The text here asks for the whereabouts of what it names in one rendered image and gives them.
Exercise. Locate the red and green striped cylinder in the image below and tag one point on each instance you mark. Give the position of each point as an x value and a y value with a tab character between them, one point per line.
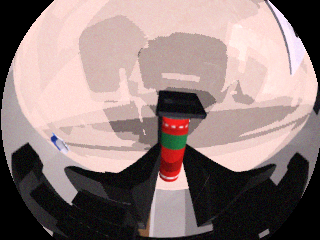
172	142

